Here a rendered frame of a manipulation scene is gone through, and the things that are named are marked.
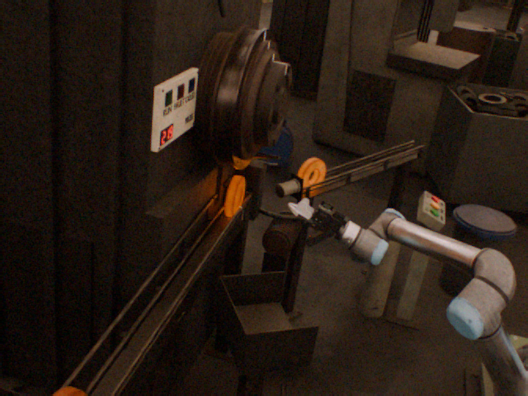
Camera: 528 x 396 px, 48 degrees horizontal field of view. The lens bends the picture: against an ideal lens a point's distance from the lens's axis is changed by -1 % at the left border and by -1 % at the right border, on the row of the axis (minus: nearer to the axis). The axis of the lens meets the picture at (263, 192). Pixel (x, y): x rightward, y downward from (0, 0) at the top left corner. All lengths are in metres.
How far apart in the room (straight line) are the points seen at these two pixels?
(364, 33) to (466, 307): 3.15
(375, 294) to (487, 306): 1.16
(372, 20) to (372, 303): 2.38
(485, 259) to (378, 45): 2.96
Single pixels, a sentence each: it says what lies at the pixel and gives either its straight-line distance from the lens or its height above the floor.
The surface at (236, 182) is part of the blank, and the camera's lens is 2.12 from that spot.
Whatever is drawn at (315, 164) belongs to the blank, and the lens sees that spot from 2.50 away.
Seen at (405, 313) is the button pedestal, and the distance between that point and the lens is 2.99.
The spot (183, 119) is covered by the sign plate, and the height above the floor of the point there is 1.10.
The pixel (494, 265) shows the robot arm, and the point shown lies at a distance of 1.85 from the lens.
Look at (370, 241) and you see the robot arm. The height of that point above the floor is 0.71.
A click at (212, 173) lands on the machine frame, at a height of 0.86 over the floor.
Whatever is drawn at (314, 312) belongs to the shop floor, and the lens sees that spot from 2.91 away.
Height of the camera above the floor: 1.69
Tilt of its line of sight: 25 degrees down
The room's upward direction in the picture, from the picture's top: 8 degrees clockwise
